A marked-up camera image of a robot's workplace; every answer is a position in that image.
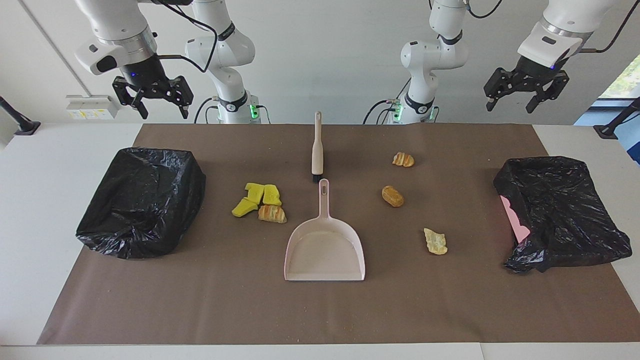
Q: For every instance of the loose black trash bag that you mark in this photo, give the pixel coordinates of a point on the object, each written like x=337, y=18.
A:
x=565, y=210

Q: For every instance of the beige plastic dustpan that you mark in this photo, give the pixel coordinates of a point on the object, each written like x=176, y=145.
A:
x=325, y=250

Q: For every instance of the yellow wedge sponge piece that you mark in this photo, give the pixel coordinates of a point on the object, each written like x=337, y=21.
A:
x=244, y=208

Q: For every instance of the beige hand brush black bristles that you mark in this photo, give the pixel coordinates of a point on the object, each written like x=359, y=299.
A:
x=317, y=150

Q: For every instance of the brown bread roll toy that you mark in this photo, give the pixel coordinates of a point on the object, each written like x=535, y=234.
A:
x=392, y=196

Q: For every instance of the window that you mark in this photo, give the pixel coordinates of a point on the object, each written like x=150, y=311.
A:
x=627, y=82

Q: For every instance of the black clamp stand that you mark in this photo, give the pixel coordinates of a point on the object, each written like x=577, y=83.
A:
x=610, y=130
x=22, y=125

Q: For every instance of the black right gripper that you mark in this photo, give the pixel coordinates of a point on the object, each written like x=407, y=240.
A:
x=147, y=75

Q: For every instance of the brown paper table mat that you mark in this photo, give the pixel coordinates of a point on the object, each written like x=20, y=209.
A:
x=320, y=310

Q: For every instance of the pale flaky bread toy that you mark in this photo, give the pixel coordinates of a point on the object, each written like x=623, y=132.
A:
x=435, y=241

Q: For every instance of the pink plastic bin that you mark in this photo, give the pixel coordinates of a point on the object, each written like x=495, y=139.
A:
x=517, y=222

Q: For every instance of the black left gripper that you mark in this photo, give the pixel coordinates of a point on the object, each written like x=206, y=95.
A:
x=535, y=74

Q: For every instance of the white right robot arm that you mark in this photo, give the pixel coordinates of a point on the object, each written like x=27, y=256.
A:
x=225, y=50

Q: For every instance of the white wall socket box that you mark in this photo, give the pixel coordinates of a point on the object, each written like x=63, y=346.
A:
x=91, y=106

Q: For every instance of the striped croissant toy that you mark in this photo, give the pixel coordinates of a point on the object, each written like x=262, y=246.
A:
x=403, y=159
x=272, y=214

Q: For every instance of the bin lined with black bag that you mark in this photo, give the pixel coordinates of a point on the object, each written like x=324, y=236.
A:
x=140, y=200

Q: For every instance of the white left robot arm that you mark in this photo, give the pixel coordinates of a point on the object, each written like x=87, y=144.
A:
x=430, y=55

